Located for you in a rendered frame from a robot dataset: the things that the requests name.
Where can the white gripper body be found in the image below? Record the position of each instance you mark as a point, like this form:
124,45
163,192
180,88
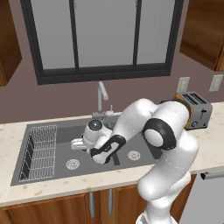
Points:
78,144

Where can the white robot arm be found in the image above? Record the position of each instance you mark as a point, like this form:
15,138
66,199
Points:
166,163

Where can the brown wooden cupboard side panel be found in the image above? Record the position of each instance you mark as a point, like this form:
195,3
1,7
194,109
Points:
182,201

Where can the grey dishwasher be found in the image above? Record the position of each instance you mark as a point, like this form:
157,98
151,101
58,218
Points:
204,204

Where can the white wall outlet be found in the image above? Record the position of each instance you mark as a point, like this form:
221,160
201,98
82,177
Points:
216,83
183,85

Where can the dark framed window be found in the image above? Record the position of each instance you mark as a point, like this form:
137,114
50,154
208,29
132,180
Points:
102,35

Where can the round sink drain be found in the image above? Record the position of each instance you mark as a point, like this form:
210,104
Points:
134,155
72,164

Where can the brown wooden wall cupboard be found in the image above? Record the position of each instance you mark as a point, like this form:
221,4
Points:
204,32
8,40

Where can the brown wooden cupboard door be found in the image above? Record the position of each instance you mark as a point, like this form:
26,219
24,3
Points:
46,211
127,204

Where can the grey and orange toaster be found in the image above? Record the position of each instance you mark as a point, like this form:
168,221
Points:
201,113

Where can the silver sink tap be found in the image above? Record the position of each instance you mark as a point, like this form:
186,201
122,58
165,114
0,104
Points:
100,99

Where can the grey double basin sink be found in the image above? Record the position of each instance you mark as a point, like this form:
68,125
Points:
62,151

